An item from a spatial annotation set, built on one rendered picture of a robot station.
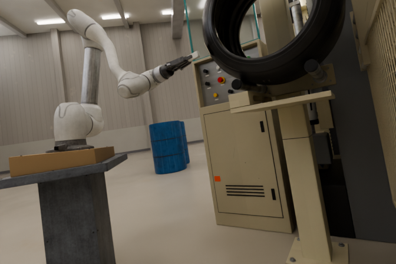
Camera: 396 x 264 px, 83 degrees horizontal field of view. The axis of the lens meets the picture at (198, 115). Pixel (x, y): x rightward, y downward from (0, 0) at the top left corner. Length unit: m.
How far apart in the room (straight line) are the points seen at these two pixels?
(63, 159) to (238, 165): 1.07
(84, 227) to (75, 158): 0.36
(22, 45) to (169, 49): 7.21
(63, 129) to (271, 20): 1.25
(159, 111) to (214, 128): 10.22
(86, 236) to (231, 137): 1.04
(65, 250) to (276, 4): 1.64
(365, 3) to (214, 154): 1.22
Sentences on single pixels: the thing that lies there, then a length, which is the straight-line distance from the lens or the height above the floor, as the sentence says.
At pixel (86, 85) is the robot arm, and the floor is 1.12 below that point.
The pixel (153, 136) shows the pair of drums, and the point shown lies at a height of 0.72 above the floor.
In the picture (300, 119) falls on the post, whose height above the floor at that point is 0.71.
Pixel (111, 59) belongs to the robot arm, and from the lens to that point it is 1.36.
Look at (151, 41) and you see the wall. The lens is 12.77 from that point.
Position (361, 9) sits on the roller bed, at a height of 1.13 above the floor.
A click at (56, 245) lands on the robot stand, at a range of 1.46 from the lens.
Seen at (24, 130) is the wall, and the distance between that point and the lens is 13.69.
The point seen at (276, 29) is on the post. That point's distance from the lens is 1.33.
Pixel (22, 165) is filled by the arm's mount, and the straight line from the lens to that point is 1.35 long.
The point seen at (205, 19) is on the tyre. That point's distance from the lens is 1.07.
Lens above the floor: 0.75
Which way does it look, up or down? 3 degrees up
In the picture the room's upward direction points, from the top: 9 degrees counter-clockwise
